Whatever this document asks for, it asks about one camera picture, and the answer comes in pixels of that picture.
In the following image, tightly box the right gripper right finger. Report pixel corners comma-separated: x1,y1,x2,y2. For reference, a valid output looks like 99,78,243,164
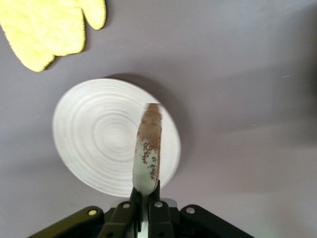
147,179,174,238

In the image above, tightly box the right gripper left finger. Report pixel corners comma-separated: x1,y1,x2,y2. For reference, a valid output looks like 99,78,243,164
98,187,143,238

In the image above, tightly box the brown bread toast slice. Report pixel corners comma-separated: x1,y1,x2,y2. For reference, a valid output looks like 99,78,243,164
132,103,164,197

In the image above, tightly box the round wooden plate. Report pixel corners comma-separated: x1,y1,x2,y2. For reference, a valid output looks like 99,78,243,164
52,78,182,198

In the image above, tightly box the yellow quilted oven mitt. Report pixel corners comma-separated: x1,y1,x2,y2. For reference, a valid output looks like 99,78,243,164
0,0,107,57
0,23,56,73

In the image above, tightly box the table cover sheet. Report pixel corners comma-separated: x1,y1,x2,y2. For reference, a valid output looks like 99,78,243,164
0,0,317,238

